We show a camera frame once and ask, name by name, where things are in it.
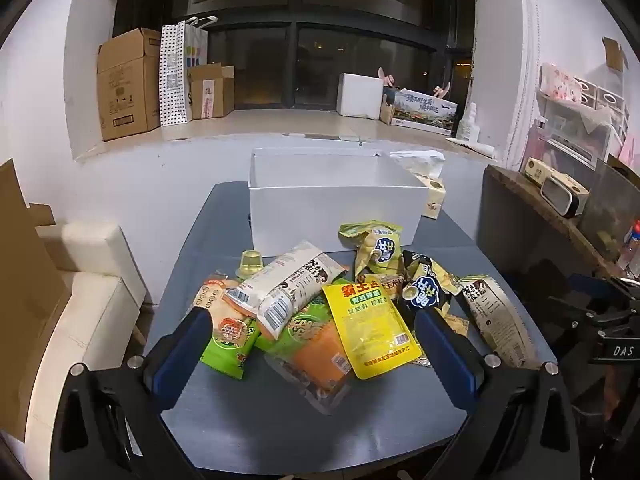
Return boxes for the yellow tissue pack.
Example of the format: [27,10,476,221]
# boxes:
[390,150,446,221]

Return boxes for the plastic bottle red cap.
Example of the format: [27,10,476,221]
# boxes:
[617,222,640,271]

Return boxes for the dark framed window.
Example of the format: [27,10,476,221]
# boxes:
[112,0,476,111]

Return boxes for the cream sofa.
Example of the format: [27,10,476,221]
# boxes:
[22,221,148,443]

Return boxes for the small white drawer organizer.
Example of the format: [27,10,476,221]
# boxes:
[572,77,631,136]

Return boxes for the pale yellow snack packet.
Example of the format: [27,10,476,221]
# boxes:
[442,312,471,338]

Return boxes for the yellow-green packet blue logo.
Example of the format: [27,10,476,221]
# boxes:
[339,219,403,281]

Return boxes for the dotted white paper bag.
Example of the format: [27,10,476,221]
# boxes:
[159,16,219,127]

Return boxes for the brown cardboard sheet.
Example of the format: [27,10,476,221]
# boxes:
[0,157,73,443]

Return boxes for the white black-framed case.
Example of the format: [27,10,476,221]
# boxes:
[540,175,588,218]

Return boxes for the landscape printed box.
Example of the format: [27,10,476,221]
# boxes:
[380,87,458,136]

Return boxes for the small open cardboard box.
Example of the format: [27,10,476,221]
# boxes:
[187,62,236,121]

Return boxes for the cardboard piece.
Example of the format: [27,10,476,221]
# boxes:
[602,37,628,73]

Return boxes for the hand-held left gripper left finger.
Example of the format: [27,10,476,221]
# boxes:
[50,305,216,480]

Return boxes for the large green snack packet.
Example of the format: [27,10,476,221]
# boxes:
[255,300,353,416]

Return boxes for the yellow jelly cup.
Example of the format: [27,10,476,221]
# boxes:
[236,250,265,281]

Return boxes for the white cardboard box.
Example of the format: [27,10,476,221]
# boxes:
[248,147,429,256]

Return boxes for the black-yellow packet blue logo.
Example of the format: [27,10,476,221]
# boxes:
[400,250,463,321]

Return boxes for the cream tissue pack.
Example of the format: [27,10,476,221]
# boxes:
[522,156,591,196]

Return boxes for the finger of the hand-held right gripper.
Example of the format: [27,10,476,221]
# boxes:
[545,294,636,331]
[565,272,640,306]

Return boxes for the wooden side table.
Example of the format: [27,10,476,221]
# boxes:
[482,165,640,281]

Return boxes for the white tube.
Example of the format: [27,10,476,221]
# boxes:
[450,137,496,157]

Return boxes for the large cardboard box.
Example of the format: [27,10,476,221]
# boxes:
[96,27,163,142]

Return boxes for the pink floral pouch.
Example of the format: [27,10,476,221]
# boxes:
[539,62,583,106]

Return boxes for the long white snack packet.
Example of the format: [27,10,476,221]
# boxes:
[235,240,351,341]
[460,275,541,368]

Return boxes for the clear plastic drawer unit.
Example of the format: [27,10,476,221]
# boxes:
[527,100,626,171]

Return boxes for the bright yellow snack packet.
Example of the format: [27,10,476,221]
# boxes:
[321,282,423,380]

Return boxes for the white styrofoam box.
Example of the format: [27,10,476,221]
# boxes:
[336,73,385,121]

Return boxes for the small green snack packet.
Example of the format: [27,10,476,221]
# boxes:
[200,317,261,381]

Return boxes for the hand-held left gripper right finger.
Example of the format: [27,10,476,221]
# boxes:
[412,307,583,480]

